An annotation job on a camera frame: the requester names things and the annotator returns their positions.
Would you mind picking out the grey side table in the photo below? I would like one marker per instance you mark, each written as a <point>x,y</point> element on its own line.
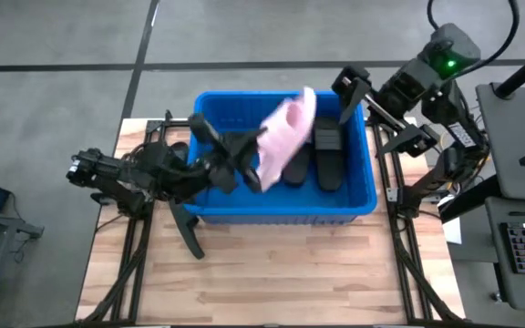
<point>508,136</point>

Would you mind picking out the black diagonal beam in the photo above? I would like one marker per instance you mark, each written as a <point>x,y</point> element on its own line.
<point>476,196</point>

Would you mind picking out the pink slide sandal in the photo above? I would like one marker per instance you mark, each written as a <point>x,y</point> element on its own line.
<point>285,136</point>

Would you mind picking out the black metal pole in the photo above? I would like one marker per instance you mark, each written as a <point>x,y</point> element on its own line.
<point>524,70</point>

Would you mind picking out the black caster wheel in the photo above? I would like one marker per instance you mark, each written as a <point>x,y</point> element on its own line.
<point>497,297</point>

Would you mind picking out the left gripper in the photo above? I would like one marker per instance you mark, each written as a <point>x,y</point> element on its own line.
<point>223,177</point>

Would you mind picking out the black aluminium rail frame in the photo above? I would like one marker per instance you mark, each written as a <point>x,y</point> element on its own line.
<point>138,282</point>
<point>402,269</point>

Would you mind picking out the blue plastic bin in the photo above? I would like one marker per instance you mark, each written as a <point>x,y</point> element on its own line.
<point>290,205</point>

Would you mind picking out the white paper sheet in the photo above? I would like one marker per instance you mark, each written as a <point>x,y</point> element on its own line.
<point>453,230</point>

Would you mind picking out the silver metal bracket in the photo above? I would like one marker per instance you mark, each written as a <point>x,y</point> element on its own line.
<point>392,195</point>

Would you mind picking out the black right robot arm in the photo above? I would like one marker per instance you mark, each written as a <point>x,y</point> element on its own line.
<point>454,50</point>

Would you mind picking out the grey keyboard desk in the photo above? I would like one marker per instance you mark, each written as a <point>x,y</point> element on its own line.
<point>517,296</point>

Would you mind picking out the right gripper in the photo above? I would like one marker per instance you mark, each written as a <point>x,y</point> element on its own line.
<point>408,89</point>

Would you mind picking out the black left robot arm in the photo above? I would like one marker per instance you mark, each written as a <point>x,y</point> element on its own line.
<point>144,175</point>

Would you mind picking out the small black slide sandal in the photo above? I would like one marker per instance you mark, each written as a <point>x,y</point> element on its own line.
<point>179,150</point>
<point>188,232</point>

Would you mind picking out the large black slide sandal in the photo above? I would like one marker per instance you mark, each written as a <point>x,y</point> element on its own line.
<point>298,171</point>
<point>329,164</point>

